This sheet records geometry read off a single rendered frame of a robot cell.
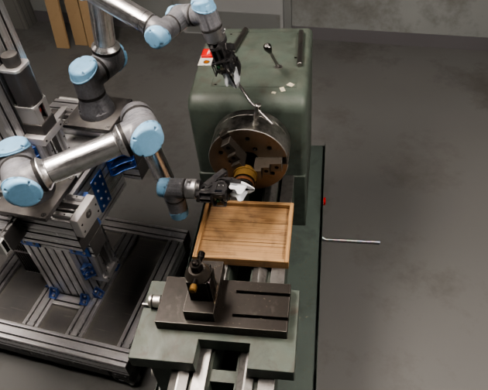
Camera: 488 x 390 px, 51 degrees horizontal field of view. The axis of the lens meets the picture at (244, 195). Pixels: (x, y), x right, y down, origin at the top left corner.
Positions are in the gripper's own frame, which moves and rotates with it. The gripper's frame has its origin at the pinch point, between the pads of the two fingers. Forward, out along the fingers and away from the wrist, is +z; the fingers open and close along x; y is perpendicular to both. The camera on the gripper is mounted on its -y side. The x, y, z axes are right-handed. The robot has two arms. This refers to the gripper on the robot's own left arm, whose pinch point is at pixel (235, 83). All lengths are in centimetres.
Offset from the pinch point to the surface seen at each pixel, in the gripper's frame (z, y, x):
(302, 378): 85, 75, 10
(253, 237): 46, 36, -3
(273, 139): 18.1, 14.0, 11.3
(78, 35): 69, -270, -229
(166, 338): 38, 84, -24
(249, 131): 12.6, 14.1, 3.2
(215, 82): 5.3, -14.0, -12.8
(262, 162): 25.7, 16.7, 5.0
